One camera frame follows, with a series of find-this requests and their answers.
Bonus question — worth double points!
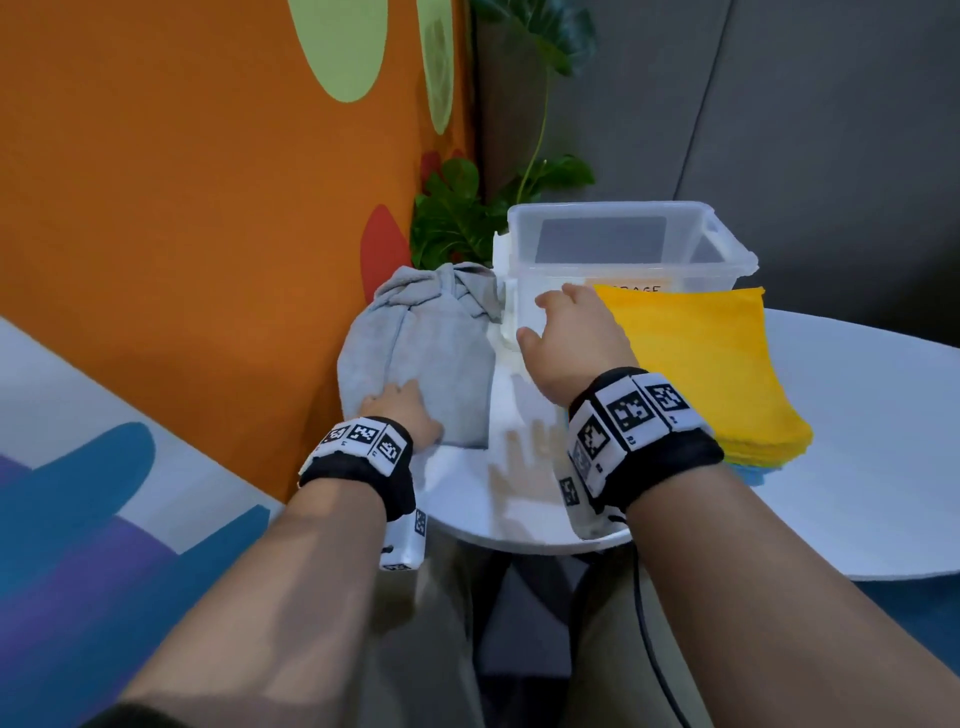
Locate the grey towel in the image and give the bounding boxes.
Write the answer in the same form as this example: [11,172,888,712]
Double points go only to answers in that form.
[337,262,505,451]

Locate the person's left forearm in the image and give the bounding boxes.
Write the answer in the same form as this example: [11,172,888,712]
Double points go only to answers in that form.
[119,478,388,728]

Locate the dark green shirt sleeve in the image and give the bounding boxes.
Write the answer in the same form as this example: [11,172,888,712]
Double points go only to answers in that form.
[82,701,189,728]

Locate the green leafy plant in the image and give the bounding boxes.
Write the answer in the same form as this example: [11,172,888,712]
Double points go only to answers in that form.
[410,0,599,271]

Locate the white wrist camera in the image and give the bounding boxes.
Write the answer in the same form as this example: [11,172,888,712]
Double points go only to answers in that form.
[554,461,628,541]
[378,509,429,573]

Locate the black wristband with markers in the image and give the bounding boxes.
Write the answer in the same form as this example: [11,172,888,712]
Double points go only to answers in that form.
[298,416,418,523]
[567,367,727,515]

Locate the blue towel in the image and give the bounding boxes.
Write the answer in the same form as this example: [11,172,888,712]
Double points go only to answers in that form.
[727,461,785,487]

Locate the black left wristband with markers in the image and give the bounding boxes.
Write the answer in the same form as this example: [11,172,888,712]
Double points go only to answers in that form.
[298,416,418,523]

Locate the person's right hand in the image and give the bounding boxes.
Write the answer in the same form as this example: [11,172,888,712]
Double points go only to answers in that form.
[515,283,640,410]

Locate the person's right leg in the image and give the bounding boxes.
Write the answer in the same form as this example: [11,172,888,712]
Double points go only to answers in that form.
[569,547,714,728]

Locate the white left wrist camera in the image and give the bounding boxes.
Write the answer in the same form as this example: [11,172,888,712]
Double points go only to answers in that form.
[378,509,429,573]

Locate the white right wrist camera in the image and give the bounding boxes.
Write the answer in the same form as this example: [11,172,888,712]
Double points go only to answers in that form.
[554,461,628,541]

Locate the person's leg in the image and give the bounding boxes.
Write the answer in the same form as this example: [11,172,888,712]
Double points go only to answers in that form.
[359,532,481,728]
[569,547,714,728]

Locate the black right camera cable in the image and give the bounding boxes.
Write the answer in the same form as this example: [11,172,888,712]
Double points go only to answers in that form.
[632,543,691,728]

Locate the person's left leg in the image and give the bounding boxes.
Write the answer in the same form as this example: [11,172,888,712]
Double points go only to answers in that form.
[359,532,481,728]

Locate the yellow towel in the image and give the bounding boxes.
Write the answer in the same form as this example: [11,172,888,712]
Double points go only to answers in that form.
[592,284,815,468]

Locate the person's left hand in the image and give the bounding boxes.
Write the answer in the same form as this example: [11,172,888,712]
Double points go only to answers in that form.
[358,380,444,454]

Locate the black right wristband with markers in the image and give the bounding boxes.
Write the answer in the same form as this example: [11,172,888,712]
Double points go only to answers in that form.
[567,367,727,515]

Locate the clear plastic storage box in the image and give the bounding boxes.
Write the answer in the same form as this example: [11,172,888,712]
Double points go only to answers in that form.
[492,200,760,350]

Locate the person's right forearm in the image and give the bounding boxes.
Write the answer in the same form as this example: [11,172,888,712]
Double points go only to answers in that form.
[626,464,960,728]

